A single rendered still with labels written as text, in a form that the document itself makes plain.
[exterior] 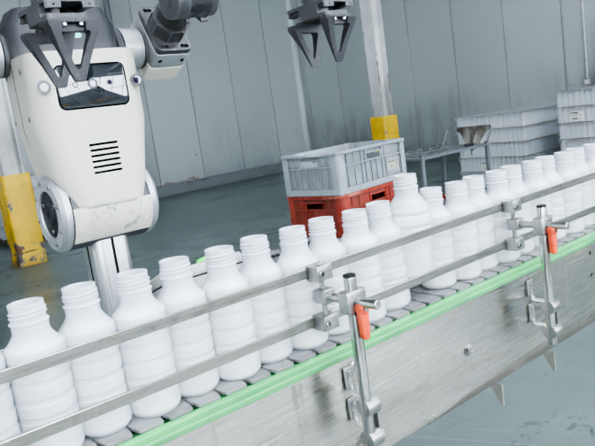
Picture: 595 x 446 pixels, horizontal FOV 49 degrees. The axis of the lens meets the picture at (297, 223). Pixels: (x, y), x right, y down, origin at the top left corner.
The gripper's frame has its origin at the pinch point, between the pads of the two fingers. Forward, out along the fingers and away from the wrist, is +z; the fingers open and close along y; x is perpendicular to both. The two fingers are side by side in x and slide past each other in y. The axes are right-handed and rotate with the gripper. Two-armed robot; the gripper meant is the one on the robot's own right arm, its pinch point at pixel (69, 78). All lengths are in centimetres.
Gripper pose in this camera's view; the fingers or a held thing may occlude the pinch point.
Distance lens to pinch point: 91.4
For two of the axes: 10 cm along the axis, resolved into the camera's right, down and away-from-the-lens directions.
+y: 6.4, 0.3, -7.7
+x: 7.5, -2.1, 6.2
